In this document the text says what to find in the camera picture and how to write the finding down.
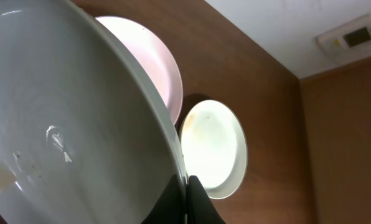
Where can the white plate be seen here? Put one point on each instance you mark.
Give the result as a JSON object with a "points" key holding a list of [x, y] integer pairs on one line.
{"points": [[154, 57], [214, 148]]}

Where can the pale blue plate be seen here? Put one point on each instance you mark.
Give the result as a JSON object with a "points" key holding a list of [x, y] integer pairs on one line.
{"points": [[84, 134]]}

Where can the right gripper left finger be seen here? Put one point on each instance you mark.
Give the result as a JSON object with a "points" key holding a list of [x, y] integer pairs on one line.
{"points": [[169, 208]]}

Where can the white plate top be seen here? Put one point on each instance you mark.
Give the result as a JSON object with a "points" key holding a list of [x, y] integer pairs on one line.
{"points": [[154, 57]]}

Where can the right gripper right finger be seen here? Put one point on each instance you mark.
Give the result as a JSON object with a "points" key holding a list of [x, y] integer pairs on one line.
{"points": [[200, 209]]}

